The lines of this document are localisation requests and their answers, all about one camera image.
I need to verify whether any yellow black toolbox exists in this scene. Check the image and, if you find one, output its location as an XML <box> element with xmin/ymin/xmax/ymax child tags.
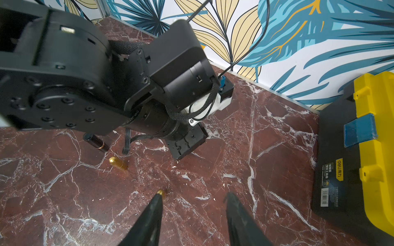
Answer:
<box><xmin>312</xmin><ymin>72</ymin><xmax>394</xmax><ymax>246</ymax></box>

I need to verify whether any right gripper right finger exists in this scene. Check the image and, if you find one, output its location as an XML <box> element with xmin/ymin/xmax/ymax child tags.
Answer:
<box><xmin>226</xmin><ymin>192</ymin><xmax>273</xmax><ymax>246</ymax></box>

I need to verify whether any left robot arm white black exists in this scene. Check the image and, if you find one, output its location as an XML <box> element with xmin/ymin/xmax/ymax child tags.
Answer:
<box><xmin>1</xmin><ymin>1</ymin><xmax>219</xmax><ymax>160</ymax></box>

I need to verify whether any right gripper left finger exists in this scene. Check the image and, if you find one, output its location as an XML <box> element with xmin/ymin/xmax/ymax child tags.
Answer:
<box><xmin>119</xmin><ymin>193</ymin><xmax>163</xmax><ymax>246</ymax></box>

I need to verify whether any gold lipstick cap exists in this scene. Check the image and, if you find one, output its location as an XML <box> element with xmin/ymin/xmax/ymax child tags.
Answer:
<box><xmin>157</xmin><ymin>189</ymin><xmax>167</xmax><ymax>200</ymax></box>

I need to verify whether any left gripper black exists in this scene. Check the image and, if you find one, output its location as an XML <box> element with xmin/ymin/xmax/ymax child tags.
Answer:
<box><xmin>123</xmin><ymin>99</ymin><xmax>208</xmax><ymax>161</ymax></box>

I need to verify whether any black lipstick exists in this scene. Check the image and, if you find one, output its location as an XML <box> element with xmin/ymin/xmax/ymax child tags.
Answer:
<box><xmin>83</xmin><ymin>133</ymin><xmax>109</xmax><ymax>153</ymax></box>

